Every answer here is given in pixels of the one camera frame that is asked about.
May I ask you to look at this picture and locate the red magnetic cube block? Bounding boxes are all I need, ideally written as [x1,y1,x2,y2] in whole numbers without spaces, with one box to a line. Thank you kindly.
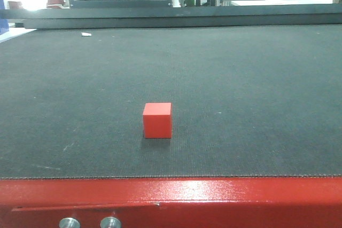
[143,103,172,139]

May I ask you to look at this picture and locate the red cone-shaped object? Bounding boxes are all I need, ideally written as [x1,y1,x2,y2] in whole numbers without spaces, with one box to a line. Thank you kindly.
[46,0,65,9]

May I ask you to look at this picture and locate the silver round knob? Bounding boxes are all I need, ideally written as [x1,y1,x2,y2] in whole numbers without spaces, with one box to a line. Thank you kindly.
[100,217,122,228]
[59,217,80,228]

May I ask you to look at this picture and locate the red metal table edge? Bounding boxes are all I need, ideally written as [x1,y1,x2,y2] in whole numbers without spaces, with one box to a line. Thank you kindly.
[1,177,341,227]

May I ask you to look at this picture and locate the blue plastic crate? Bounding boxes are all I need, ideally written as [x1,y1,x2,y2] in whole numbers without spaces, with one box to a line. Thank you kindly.
[0,0,10,35]

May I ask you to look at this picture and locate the right silver round knob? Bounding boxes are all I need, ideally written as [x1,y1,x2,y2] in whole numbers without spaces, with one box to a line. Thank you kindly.
[100,217,122,228]

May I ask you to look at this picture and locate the black metal frame rail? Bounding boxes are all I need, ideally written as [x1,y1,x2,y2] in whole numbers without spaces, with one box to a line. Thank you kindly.
[1,4,341,29]

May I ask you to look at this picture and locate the left silver round knob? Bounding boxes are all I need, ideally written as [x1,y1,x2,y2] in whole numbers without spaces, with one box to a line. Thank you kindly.
[59,217,80,228]

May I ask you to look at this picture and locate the dark grey table mat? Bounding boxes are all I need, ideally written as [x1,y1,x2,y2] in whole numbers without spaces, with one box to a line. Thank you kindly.
[1,25,341,178]

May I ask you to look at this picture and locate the white background table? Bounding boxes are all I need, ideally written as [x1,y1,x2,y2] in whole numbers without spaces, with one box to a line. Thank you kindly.
[216,0,333,6]

